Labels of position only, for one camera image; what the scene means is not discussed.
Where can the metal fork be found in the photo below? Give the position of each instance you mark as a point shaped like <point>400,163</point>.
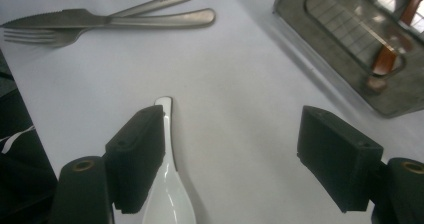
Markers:
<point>40,37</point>

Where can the white ceramic spoon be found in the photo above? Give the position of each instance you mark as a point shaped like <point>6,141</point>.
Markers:
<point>170,197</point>

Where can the brown wooden spoon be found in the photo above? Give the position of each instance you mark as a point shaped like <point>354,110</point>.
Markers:
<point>383,62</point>

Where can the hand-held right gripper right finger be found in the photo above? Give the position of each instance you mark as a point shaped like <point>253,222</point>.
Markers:
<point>336,157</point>

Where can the metal table knife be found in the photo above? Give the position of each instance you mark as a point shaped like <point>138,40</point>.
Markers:
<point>66,18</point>

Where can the translucent grey storage bin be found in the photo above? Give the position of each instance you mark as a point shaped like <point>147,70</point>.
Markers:
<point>293,14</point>

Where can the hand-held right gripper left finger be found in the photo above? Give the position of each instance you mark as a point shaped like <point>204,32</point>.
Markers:
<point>136,157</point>

